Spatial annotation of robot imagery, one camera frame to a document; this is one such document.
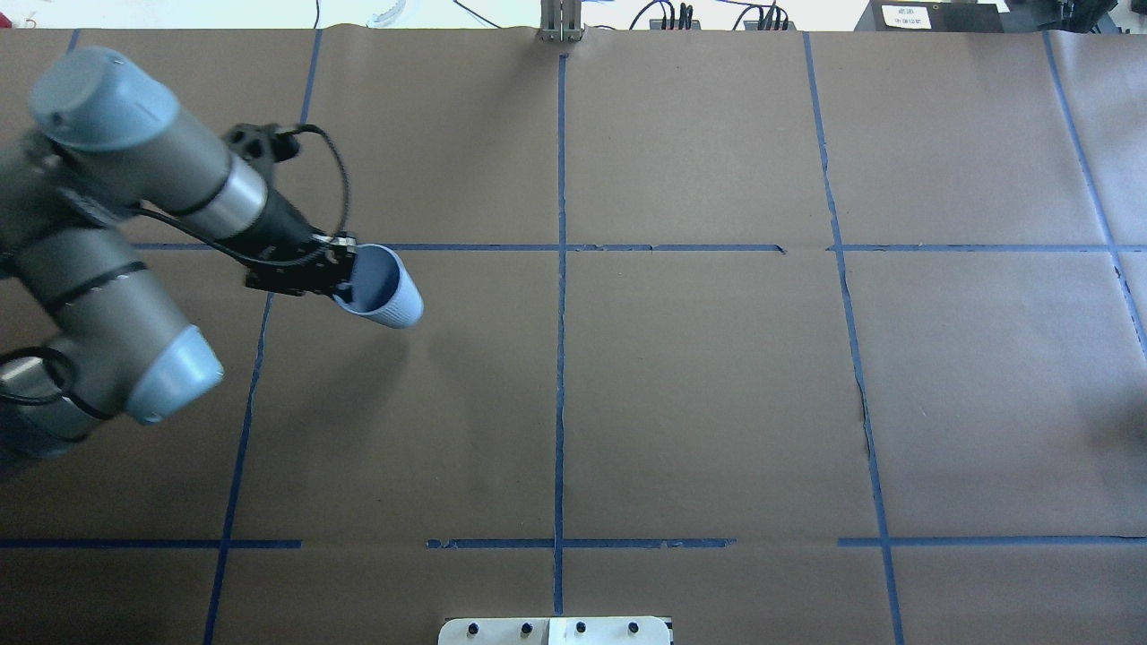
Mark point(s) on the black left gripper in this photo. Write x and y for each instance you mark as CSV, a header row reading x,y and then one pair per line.
x,y
280,227

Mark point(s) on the light blue ribbed cup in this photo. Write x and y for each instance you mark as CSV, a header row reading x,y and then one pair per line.
x,y
385,292

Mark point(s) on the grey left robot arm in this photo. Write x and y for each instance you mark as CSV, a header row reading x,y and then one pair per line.
x,y
110,143

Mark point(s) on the black power strip left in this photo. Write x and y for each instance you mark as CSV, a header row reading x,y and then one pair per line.
x,y
673,17

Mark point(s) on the black power strip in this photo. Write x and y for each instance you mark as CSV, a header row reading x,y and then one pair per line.
x,y
673,17
763,17

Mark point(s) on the black power strip right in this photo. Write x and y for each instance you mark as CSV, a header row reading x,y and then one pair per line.
x,y
763,17

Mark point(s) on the black box with label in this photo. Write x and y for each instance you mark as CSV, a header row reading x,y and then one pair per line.
x,y
931,16

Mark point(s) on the aluminium frame post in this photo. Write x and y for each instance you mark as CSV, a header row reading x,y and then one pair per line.
x,y
561,21

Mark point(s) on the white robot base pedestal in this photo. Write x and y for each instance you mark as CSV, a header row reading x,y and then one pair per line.
x,y
623,629

